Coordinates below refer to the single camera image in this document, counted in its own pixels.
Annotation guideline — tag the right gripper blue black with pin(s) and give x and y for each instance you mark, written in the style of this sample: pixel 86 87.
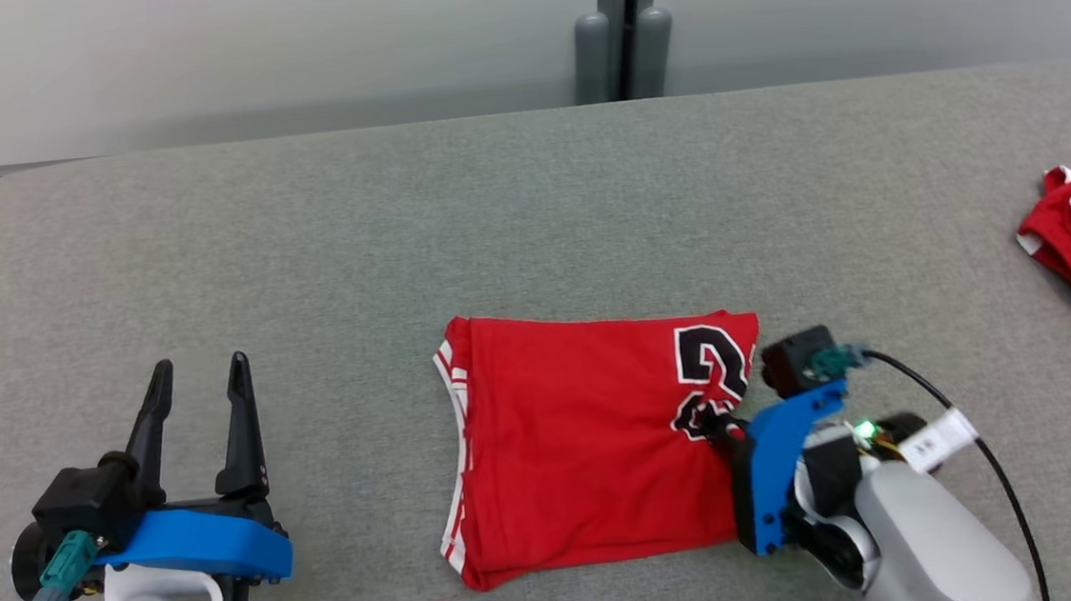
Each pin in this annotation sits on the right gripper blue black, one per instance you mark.
pixel 769 473

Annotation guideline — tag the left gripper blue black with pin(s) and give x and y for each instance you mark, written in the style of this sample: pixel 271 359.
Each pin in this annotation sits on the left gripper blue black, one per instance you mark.
pixel 210 541

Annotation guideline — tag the red basketball jersey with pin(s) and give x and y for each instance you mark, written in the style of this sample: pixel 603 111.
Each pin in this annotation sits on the red basketball jersey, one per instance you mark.
pixel 575 441

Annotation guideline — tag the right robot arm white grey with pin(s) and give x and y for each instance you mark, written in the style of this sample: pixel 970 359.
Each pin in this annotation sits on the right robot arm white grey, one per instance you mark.
pixel 927 537

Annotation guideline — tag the grey fabric sofa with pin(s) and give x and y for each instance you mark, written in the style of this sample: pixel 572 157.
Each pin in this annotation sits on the grey fabric sofa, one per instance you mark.
pixel 303 261

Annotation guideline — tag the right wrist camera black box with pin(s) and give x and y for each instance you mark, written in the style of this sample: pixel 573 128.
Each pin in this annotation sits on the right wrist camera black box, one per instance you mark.
pixel 789 362

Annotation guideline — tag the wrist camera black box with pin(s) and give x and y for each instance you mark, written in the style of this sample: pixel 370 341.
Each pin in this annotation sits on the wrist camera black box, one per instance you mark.
pixel 789 362
pixel 83 498

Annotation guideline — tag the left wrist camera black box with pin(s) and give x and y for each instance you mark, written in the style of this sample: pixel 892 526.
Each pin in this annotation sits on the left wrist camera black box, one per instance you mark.
pixel 83 498

